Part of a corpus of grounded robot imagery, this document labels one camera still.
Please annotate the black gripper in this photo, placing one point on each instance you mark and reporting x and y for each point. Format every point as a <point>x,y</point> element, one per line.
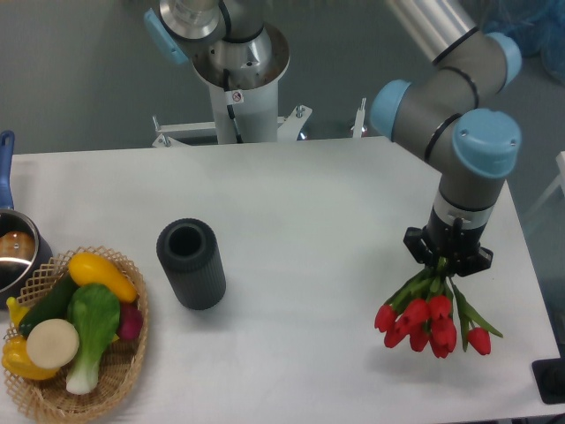
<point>451,241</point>

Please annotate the red tulip bouquet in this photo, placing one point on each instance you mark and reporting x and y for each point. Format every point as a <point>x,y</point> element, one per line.
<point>429,310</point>

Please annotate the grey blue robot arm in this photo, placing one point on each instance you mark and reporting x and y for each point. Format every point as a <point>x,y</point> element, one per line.
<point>441,121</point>

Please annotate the black device at edge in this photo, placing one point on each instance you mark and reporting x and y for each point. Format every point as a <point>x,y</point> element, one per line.
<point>549,377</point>

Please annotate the blue plastic bag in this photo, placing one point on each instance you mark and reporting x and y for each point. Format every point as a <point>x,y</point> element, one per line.
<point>537,27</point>

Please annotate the dark grey ribbed vase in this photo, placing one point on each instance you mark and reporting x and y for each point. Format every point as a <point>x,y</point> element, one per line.
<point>190,257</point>

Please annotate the purple red radish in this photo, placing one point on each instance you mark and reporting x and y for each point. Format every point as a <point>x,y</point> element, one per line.
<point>130,322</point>

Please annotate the green bok choy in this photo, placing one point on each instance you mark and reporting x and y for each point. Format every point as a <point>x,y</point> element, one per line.
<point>94,312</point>

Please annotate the yellow squash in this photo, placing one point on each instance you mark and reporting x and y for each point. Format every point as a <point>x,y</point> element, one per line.
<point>89,268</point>

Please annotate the green cucumber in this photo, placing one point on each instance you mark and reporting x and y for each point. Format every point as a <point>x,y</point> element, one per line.
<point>53,305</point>

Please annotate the beige round radish slice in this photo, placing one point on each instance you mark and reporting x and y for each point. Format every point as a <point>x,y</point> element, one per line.
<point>52,344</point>

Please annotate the woven wicker basket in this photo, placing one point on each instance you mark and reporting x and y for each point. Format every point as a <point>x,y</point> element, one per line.
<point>48,401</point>

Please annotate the yellow banana tip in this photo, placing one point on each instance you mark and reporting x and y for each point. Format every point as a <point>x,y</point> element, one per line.
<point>16,311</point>

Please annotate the yellow bell pepper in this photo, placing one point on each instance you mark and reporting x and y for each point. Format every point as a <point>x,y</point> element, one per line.
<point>16,360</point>

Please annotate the white frame at right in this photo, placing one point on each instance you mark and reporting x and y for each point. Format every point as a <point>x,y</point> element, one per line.
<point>545,206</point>

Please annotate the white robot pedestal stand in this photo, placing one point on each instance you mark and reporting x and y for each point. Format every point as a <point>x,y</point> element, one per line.
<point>243,86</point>

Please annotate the blue handled saucepan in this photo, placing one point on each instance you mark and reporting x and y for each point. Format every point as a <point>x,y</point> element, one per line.
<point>23,248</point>

